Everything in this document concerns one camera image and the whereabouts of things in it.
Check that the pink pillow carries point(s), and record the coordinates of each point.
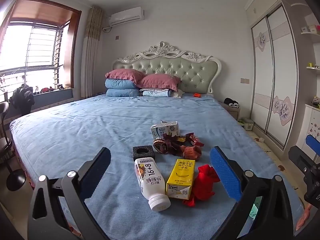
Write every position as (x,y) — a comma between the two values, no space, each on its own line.
(159,81)
(132,75)

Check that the white green storage box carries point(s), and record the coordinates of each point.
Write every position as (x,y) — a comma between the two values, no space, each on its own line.
(246,123)

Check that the white yogurt drink bottle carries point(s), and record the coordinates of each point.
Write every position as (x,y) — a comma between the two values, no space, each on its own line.
(152,184)

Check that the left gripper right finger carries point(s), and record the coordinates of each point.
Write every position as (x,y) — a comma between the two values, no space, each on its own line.
(274,217)

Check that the right pink pillow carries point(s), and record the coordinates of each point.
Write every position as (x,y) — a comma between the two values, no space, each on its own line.
(159,81)

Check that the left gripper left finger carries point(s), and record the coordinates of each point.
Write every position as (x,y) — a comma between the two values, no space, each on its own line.
(46,218)

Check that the yellow banana milk carton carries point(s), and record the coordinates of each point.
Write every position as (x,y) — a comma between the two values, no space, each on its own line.
(181,179)

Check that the small orange object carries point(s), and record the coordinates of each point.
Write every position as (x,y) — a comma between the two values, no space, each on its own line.
(197,95)

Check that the white milk carton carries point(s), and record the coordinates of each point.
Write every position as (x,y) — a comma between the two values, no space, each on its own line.
(165,127)

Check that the blue bed sheet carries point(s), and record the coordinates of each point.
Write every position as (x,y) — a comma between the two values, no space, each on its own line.
(59,139)

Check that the white sliding wardrobe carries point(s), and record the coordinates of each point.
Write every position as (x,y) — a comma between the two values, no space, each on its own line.
(275,70)

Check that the cartoon pattern floor mat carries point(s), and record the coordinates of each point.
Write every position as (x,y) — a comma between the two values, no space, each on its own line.
(280,158)

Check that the white air conditioner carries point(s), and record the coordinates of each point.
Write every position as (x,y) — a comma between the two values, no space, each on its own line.
(126,16)

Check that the white corner shelf cabinet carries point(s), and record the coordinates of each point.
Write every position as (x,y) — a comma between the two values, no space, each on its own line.
(297,11)

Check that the black white clothes pile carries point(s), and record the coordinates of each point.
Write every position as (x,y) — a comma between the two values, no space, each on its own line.
(231,103)

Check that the light blue folded blanket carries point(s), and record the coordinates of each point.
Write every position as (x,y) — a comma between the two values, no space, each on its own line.
(155,92)

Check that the window with metal bars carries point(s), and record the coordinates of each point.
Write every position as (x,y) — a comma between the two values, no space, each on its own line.
(38,43)

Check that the black foam square block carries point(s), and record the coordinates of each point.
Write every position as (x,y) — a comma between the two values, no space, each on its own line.
(145,151)

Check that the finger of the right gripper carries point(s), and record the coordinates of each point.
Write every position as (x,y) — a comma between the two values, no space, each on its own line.
(313,143)

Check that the dark red snack wrappers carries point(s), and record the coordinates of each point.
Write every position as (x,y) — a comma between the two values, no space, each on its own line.
(176,145)

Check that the beige striped curtain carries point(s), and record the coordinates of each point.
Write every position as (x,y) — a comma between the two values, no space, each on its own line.
(90,50)

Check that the red cloth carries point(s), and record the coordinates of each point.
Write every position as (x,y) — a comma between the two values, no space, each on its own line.
(202,189)

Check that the green tufted headboard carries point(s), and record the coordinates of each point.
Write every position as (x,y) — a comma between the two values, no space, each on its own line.
(196,72)

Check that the black jacket on chair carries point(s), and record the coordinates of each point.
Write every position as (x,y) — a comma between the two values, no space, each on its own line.
(23,99)

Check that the left pink pillow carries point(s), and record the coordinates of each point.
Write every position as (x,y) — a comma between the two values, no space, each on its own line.
(132,75)

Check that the grey bedside table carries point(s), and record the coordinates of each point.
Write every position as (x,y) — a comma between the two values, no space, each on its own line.
(234,112)

